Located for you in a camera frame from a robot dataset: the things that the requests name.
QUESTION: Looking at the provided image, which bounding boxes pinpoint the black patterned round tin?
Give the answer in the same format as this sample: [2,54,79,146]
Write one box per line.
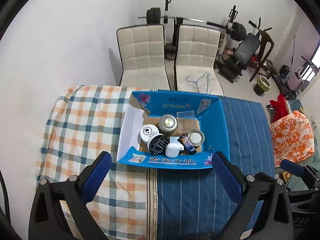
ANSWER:
[147,133,170,155]

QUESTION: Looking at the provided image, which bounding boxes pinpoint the wire clothes hangers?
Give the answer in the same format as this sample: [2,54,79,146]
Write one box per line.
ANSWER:
[185,72,216,94]

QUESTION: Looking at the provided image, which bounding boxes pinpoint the brown wooden chair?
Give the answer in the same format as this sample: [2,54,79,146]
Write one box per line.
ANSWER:
[248,18,274,82]

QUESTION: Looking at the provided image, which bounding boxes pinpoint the white purifying cream jar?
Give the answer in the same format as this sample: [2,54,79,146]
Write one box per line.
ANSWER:
[140,124,159,144]

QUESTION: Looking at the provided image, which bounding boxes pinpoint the barbell with black plates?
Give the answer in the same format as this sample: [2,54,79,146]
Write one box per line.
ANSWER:
[138,5,247,41]

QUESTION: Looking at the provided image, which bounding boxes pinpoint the black weight bench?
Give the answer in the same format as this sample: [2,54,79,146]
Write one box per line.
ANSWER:
[214,33,260,83]

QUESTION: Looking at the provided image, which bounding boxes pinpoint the plaid and blue table cloth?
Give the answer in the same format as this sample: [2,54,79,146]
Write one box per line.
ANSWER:
[37,86,275,239]

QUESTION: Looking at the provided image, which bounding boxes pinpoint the dark printed card box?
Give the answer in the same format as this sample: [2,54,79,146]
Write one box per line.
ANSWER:
[178,134,197,155]

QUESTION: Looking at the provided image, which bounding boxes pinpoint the silver metal tin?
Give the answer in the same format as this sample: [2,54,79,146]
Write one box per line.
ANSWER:
[158,114,178,135]

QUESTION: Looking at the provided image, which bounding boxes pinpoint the blue cardboard box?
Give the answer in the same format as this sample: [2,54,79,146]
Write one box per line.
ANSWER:
[117,90,230,170]

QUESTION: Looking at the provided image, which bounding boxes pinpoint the white earbuds case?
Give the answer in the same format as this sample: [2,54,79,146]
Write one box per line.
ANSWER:
[165,142,181,158]

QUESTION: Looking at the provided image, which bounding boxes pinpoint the left white padded chair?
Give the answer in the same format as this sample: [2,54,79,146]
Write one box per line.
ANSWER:
[117,24,170,90]

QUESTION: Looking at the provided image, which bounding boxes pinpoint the orange white floral cushion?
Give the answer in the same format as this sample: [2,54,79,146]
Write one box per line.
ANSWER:
[270,111,315,168]

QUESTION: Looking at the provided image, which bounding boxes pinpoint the white padded chair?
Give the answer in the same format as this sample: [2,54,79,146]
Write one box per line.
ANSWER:
[174,24,224,96]
[117,24,170,90]

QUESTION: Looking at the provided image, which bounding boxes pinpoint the right white padded chair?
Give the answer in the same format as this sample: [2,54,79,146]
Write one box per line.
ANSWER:
[174,24,224,96]

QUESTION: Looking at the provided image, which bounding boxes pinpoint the green waste bin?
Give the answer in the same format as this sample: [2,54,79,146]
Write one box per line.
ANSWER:
[253,76,271,96]

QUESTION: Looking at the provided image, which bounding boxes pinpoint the grey flat box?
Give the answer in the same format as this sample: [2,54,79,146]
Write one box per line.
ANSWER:
[169,136,180,144]

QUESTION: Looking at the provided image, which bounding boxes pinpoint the red cloth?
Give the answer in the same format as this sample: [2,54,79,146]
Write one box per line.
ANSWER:
[270,93,289,122]

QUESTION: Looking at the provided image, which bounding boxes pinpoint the clear acrylic box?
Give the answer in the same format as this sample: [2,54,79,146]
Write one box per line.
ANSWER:
[176,110,196,119]

